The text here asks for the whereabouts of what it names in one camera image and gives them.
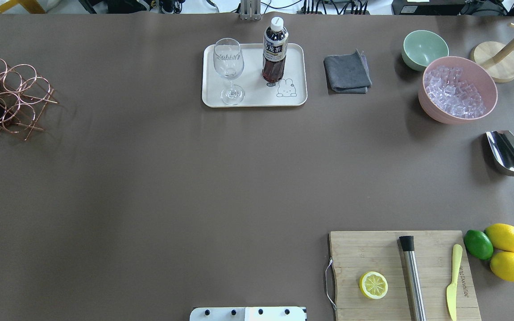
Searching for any tea bottle white cap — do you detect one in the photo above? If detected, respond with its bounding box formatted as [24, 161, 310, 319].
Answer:
[261, 16, 288, 83]

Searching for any cream rabbit serving tray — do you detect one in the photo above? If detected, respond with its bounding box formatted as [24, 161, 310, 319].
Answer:
[201, 43, 308, 108]

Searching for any clear wine glass on tray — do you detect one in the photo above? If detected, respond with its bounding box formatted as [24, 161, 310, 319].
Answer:
[213, 38, 245, 105]

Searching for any grey folded cloth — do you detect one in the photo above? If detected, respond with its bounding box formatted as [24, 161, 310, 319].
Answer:
[323, 49, 373, 94]

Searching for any bamboo cutting board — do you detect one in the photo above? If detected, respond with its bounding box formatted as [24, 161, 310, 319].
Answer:
[329, 231, 464, 321]

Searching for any half lemon slice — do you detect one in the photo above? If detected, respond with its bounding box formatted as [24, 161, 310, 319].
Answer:
[359, 272, 388, 300]

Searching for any steel muddler black tip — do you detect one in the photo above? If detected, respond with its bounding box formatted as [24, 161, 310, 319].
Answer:
[398, 235, 427, 321]

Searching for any green ceramic bowl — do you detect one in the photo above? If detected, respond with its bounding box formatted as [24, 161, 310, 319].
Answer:
[402, 30, 449, 71]

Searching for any pink bowl of ice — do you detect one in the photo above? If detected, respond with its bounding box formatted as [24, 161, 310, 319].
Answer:
[418, 56, 498, 124]

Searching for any yellow plastic knife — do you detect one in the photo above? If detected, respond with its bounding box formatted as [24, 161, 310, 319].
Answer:
[445, 244, 463, 321]

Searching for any green lime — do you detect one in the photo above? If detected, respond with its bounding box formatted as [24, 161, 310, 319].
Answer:
[463, 230, 494, 260]

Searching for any silver metal ice scoop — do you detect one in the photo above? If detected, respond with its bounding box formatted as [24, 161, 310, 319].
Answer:
[485, 130, 514, 177]

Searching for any upper yellow lemon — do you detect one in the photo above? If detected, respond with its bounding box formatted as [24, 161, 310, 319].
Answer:
[484, 223, 514, 252]

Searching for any yellow lemon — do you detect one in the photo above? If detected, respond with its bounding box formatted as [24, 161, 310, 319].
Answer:
[489, 251, 514, 282]
[484, 223, 514, 252]

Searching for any wooden cup tree stand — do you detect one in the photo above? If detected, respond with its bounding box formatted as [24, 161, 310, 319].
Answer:
[470, 23, 514, 83]

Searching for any lower yellow lemon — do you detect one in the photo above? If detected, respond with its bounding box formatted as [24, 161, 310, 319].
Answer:
[489, 251, 514, 282]

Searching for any aluminium camera mount post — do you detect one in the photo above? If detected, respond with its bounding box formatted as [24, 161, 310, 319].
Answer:
[239, 0, 261, 21]

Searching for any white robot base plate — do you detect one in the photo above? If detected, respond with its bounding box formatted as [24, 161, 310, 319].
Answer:
[189, 306, 307, 321]

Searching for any copper wire bottle basket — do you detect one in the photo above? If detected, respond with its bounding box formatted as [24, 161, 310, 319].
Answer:
[0, 58, 59, 141]

